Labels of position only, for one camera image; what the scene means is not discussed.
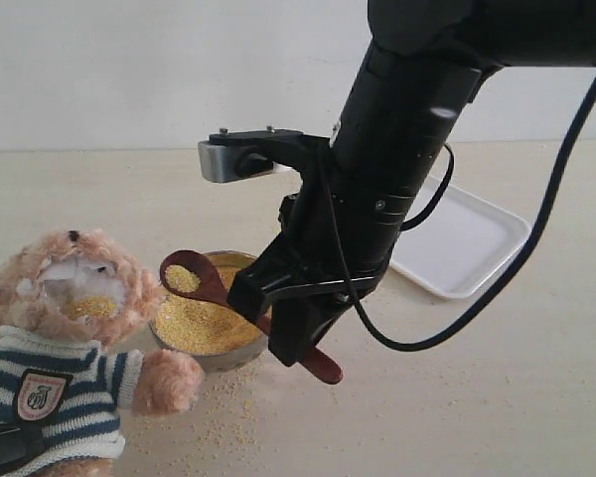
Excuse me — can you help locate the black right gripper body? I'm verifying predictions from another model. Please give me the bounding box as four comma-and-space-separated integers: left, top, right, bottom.
244, 193, 392, 303

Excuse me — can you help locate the dark red wooden spoon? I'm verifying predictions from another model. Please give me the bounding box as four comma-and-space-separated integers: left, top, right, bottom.
159, 249, 344, 386

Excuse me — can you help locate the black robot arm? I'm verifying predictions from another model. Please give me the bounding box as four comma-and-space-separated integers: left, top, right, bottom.
228, 1, 596, 366

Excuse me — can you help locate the teddy bear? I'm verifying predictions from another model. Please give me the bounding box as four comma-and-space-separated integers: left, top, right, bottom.
0, 229, 204, 476

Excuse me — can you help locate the steel bowl of millet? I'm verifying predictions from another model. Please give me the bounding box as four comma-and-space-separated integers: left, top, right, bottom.
150, 266, 267, 374

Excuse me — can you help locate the white plastic tray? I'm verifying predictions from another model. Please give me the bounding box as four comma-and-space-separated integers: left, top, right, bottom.
390, 185, 531, 299

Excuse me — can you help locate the black camera cable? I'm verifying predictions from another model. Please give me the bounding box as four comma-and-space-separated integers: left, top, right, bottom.
315, 64, 596, 351

